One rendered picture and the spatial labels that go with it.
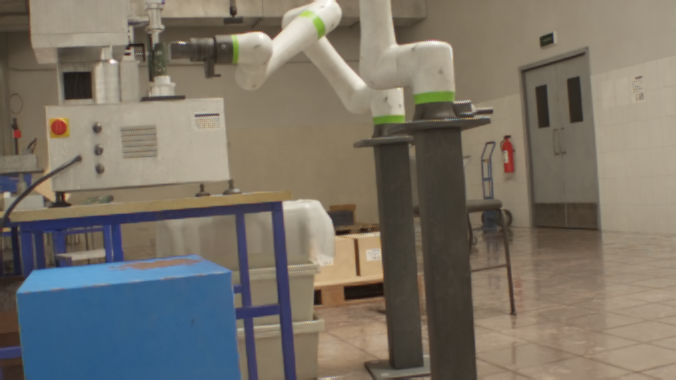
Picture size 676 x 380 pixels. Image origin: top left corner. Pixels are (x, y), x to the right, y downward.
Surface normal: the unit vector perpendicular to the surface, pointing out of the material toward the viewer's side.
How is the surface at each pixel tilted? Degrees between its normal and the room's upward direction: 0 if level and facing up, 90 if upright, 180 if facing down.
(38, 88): 90
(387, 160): 90
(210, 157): 90
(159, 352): 90
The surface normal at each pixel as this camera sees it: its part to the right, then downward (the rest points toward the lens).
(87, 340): 0.34, -0.01
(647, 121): -0.94, 0.07
